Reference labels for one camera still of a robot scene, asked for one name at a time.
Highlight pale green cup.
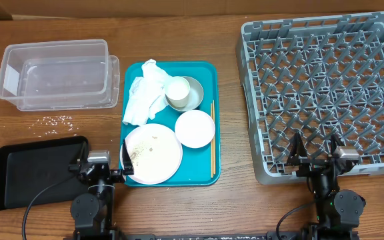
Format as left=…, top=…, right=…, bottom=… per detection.
left=165, top=76, right=190, bottom=108

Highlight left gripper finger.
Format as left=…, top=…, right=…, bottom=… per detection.
left=77, top=141, right=88, bottom=162
left=122, top=140, right=134, bottom=175

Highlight grey small plate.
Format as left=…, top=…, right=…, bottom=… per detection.
left=166, top=76, right=204, bottom=112

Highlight scattered rice grains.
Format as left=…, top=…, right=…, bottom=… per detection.
left=27, top=115, right=79, bottom=138

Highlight grey dish rack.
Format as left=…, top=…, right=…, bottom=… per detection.
left=236, top=11, right=384, bottom=185

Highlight clear plastic bin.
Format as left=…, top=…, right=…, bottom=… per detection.
left=0, top=39, right=120, bottom=111

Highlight white napkin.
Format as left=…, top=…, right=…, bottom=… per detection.
left=122, top=59, right=171, bottom=126

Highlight black plastic tray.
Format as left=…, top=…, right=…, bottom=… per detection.
left=0, top=136, right=90, bottom=211

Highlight pink bowl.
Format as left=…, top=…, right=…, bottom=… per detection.
left=175, top=110, right=215, bottom=149

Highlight teal serving tray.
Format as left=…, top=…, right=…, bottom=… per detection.
left=120, top=61, right=221, bottom=187

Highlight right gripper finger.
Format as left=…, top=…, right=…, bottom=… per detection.
left=330, top=133, right=345, bottom=157
left=287, top=132, right=307, bottom=166

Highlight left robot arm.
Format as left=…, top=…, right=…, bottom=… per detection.
left=68, top=143, right=134, bottom=239

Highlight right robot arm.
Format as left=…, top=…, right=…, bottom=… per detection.
left=275, top=132, right=366, bottom=239

